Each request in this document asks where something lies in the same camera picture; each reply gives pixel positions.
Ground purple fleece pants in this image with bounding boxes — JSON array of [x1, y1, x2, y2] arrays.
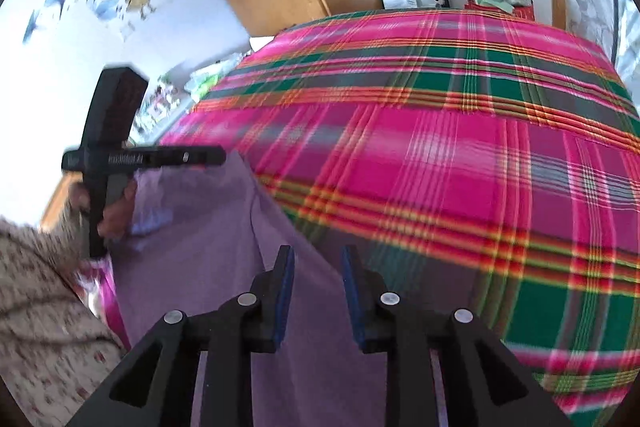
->
[[107, 152, 446, 427]]

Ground wooden bedside cabinet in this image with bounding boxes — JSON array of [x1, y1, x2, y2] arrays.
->
[[40, 172, 83, 233]]

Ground green tissue pack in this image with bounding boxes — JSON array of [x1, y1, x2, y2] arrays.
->
[[185, 67, 221, 96]]

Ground person's left forearm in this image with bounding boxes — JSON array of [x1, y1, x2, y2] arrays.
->
[[0, 217, 126, 427]]

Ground plaid bed sheet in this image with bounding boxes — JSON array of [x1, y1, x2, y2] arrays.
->
[[75, 9, 640, 427]]

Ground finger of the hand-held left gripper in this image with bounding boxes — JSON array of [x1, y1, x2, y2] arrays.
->
[[149, 145, 227, 168]]

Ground red box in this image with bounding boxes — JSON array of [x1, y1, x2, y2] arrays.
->
[[467, 0, 536, 22]]

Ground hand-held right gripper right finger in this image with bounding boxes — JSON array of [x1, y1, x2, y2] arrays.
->
[[341, 244, 576, 427]]

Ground person's left hand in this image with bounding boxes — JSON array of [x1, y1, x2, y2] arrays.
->
[[69, 179, 139, 242]]

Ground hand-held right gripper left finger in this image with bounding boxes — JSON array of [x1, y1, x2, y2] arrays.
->
[[65, 246, 296, 427]]

